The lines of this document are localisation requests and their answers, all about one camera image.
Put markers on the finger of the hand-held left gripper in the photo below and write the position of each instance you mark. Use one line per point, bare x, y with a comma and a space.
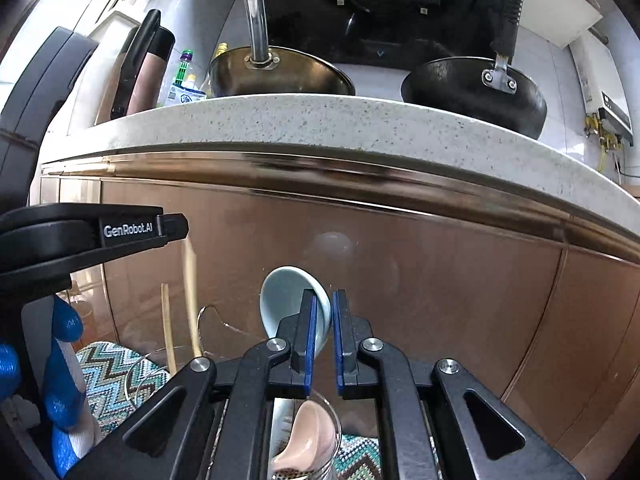
177, 227

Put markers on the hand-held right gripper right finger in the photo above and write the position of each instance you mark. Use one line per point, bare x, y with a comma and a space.
340, 345

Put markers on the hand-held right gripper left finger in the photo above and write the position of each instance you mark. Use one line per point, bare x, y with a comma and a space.
309, 345

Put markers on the light blue ceramic spoon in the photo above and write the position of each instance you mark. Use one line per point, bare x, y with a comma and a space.
280, 300

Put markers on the pink ceramic spoon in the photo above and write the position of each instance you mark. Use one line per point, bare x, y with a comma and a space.
307, 435

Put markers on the clear glass jar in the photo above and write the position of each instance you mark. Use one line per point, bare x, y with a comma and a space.
150, 360

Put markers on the person's left hand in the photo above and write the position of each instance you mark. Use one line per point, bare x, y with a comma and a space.
60, 390

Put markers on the brown kitchen cabinet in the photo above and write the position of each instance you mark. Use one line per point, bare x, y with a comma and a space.
400, 285

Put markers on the zigzag woven mat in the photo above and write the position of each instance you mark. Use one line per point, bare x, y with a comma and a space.
105, 365

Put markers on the small yellow capped bottle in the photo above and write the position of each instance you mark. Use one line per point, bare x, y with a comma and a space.
191, 82

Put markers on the green bottle with purple cap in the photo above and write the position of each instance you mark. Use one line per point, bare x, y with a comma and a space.
184, 72

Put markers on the brown bottle with black cap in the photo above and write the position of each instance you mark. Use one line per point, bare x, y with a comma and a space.
147, 75

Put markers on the black frying pan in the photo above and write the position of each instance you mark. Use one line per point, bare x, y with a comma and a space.
450, 95

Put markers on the black range hood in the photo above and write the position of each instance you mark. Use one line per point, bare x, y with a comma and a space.
400, 25

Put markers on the white gas water heater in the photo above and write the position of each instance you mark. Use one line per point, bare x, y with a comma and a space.
602, 90

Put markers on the white wall cabinet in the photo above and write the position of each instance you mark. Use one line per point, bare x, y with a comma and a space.
560, 0

